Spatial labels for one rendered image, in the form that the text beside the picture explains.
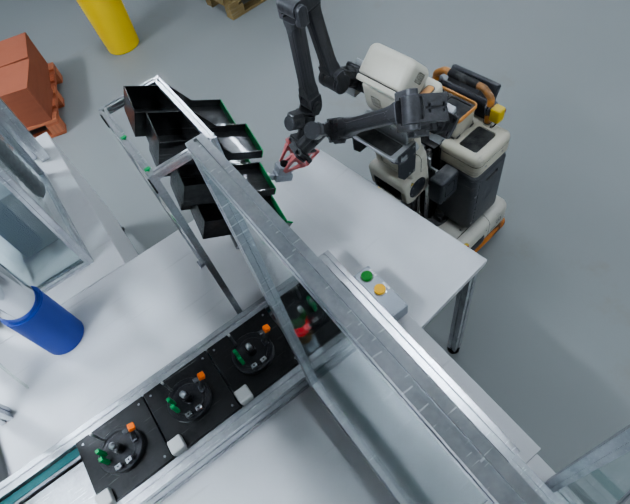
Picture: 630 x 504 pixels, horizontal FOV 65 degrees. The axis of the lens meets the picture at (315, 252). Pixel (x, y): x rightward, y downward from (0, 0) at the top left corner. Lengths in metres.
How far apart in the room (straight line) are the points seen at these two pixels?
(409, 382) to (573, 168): 3.02
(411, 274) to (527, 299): 1.11
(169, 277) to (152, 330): 0.23
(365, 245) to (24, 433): 1.40
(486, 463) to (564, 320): 2.37
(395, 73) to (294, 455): 1.31
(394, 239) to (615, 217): 1.65
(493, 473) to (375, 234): 1.54
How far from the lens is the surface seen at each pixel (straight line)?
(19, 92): 4.39
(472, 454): 0.48
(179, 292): 2.01
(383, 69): 1.85
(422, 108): 1.40
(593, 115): 3.81
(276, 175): 1.76
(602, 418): 2.70
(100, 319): 2.11
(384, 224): 1.98
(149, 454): 1.70
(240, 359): 1.60
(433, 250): 1.91
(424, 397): 0.50
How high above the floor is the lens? 2.46
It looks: 56 degrees down
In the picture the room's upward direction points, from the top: 16 degrees counter-clockwise
